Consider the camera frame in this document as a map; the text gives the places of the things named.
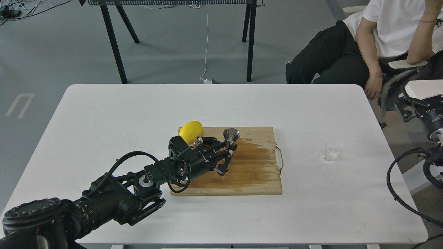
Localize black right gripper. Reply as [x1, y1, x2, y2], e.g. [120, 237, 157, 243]
[395, 96, 443, 141]

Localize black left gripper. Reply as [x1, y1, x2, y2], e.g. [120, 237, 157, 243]
[168, 136, 238, 182]

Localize steel jigger measuring cup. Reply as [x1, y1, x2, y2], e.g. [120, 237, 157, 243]
[223, 127, 240, 148]

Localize clear glass cup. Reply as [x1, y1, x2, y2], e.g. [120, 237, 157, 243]
[320, 140, 343, 162]

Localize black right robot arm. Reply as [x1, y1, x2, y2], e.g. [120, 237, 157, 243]
[386, 94, 443, 227]

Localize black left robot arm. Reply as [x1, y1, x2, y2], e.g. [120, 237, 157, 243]
[1, 136, 237, 249]

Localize white side table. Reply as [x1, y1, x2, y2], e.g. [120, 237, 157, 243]
[405, 80, 443, 100]

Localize yellow lemon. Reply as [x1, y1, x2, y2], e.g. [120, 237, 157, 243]
[179, 120, 204, 145]

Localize wooden cutting board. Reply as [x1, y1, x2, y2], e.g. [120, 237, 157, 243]
[178, 127, 283, 196]

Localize grey office chair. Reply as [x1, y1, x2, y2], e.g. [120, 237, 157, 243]
[343, 5, 443, 129]

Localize seated person white shirt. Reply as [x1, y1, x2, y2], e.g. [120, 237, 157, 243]
[286, 0, 442, 100]

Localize white cable on floor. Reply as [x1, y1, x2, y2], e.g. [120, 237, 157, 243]
[199, 5, 220, 85]

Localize black metal frame table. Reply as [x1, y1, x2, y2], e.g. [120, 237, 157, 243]
[79, 0, 266, 84]

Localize black cables on floor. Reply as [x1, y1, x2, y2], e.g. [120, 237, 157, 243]
[0, 0, 71, 25]

